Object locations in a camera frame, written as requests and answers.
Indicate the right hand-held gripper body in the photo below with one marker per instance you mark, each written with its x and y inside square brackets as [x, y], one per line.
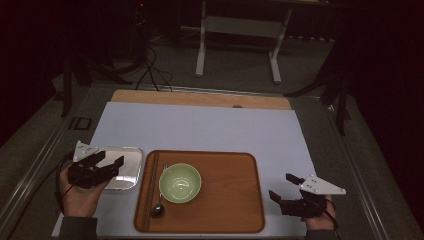
[303, 206]

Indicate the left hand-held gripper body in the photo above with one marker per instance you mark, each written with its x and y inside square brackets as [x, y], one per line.
[86, 176]

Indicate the white metal stand frame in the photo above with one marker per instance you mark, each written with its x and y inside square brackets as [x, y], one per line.
[240, 26]

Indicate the person's right hand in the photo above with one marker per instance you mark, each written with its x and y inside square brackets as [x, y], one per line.
[320, 223]

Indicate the black stand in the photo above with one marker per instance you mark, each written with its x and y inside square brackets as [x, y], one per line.
[340, 100]
[66, 90]

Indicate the black floor bracket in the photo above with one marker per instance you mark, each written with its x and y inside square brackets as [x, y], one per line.
[80, 123]

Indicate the person's left hand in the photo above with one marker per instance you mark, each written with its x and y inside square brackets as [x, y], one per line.
[80, 203]

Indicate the black equipment rack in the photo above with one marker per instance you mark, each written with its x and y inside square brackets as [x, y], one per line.
[140, 30]

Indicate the green ceramic bowl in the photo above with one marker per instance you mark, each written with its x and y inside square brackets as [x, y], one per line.
[180, 183]

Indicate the metal floor rail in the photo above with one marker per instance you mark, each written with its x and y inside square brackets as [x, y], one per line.
[360, 183]
[216, 90]
[30, 180]

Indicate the white table mat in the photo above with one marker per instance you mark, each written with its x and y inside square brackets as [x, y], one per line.
[200, 130]

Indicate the small metal tray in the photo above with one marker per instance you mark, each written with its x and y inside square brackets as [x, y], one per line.
[131, 160]

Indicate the brown wooden tray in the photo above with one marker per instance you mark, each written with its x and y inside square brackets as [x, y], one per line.
[226, 200]

